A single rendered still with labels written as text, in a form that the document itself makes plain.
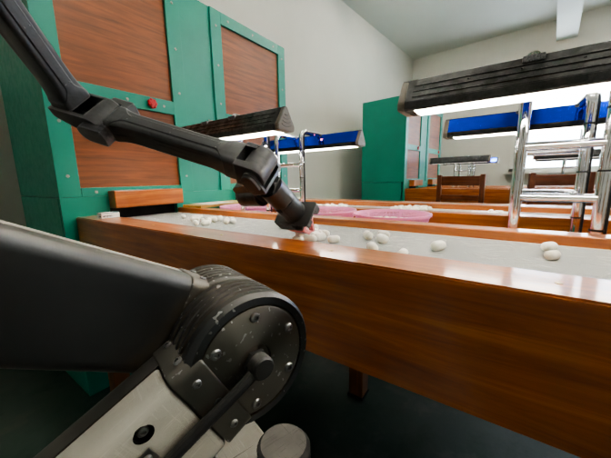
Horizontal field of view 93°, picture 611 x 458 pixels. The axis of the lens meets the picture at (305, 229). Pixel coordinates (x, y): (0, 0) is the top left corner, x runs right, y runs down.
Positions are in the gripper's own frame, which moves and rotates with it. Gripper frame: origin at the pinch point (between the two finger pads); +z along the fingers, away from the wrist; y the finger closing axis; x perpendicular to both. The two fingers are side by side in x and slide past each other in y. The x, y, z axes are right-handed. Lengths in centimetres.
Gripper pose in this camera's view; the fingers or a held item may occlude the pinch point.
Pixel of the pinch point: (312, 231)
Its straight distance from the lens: 75.6
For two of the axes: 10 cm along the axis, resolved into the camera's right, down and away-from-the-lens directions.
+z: 4.7, 5.0, 7.3
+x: -3.4, 8.6, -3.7
